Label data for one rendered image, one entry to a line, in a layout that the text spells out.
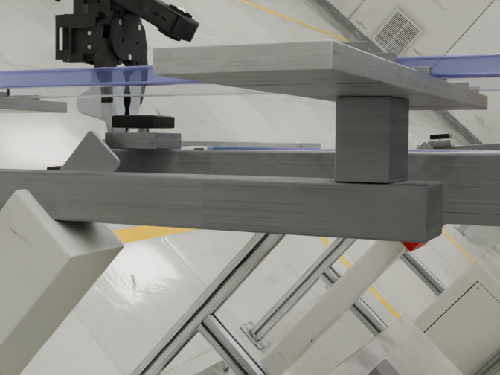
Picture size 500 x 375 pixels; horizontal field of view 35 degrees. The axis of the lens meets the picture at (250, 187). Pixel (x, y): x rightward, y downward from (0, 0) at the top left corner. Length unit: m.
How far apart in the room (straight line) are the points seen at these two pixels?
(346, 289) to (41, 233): 1.39
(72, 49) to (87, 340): 1.04
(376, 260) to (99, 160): 1.11
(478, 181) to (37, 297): 0.38
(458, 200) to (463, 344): 1.55
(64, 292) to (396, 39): 9.44
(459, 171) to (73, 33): 0.48
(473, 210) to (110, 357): 1.31
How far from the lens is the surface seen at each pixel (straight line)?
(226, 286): 1.58
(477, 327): 2.22
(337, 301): 1.86
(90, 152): 0.81
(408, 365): 1.30
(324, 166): 0.74
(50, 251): 0.51
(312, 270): 2.27
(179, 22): 0.90
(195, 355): 2.12
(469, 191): 0.70
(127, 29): 0.95
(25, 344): 0.58
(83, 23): 0.95
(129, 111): 0.96
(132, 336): 2.01
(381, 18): 10.00
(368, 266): 1.83
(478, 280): 2.20
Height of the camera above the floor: 1.07
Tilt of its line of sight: 19 degrees down
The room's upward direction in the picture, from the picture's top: 41 degrees clockwise
